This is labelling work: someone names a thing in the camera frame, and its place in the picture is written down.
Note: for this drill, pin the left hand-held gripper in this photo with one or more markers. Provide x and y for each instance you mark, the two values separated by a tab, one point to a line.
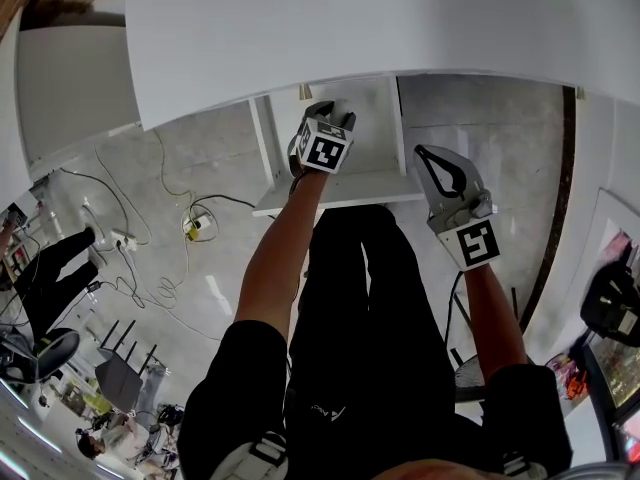
322	150

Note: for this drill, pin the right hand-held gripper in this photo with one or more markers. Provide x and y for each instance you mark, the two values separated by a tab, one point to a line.
475	243

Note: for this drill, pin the person's left forearm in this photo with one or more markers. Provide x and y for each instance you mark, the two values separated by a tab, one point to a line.
280	248

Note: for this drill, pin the person's right forearm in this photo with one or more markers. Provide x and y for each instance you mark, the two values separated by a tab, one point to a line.
492	318

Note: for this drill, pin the small beige desk knob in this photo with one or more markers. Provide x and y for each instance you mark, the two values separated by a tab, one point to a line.
305	91

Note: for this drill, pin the white desk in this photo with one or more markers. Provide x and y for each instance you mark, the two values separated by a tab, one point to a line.
350	23

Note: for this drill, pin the person's black trousers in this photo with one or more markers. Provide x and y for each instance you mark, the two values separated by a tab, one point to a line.
350	293

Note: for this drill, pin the yellow and white power strip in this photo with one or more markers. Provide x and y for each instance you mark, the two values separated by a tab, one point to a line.
196	225

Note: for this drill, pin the grey round stool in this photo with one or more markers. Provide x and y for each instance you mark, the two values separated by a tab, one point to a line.
470	380

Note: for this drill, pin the white low cabinet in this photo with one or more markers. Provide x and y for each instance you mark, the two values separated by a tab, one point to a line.
75	88

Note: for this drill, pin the person's black t-shirt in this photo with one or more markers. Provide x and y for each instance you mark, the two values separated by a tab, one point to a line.
240	393

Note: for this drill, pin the black office chair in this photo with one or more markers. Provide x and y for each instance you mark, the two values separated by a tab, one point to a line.
55	350

